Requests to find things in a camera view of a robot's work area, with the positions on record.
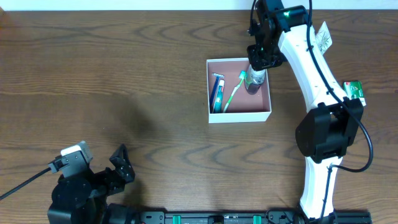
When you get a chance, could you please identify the green white toothbrush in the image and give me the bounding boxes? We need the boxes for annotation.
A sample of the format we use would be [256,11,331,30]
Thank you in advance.
[223,70,247,113]

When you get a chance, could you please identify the blue disposable razor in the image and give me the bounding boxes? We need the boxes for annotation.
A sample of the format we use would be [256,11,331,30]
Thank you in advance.
[210,73,224,106]

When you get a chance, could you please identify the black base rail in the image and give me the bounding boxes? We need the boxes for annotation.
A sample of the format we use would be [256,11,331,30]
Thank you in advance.
[137,210,373,224]

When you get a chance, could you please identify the green soap bar pack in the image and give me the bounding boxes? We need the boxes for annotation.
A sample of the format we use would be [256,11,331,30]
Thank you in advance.
[343,81,366,106]

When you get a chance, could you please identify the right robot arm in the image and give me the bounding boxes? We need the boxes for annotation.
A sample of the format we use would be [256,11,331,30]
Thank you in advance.
[245,1,371,223]

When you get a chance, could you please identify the white bamboo print lotion tube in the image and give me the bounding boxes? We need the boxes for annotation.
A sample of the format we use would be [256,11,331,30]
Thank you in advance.
[315,21,333,55]

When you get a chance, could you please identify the white box with pink interior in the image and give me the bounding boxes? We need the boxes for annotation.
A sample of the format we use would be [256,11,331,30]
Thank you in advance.
[206,58,272,123]

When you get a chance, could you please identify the clear pump bottle blue liquid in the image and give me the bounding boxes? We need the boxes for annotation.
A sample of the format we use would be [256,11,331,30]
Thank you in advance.
[244,65,267,95]

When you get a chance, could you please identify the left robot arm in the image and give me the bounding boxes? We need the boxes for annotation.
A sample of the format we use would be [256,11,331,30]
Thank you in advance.
[47,141,140,224]

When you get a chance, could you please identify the white teal toothpaste tube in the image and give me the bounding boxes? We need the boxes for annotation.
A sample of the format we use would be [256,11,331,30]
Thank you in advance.
[213,79,224,113]

